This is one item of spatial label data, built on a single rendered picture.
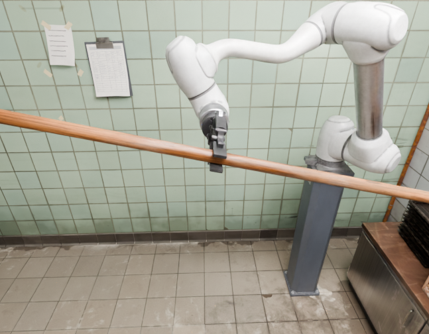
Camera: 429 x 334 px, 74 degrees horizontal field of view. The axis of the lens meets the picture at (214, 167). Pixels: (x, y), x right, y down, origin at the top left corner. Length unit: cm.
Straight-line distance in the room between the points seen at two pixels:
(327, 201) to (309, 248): 37
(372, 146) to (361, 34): 51
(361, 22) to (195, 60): 54
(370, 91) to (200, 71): 66
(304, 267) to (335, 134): 93
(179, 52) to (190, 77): 8
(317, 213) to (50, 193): 191
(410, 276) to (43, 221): 252
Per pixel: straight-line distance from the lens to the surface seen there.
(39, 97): 215
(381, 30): 108
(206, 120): 80
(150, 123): 198
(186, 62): 86
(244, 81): 188
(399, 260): 188
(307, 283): 218
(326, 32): 117
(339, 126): 152
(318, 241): 190
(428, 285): 175
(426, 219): 183
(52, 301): 242
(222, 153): 63
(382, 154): 144
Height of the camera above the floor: 177
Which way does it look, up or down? 30 degrees down
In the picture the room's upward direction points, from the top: straight up
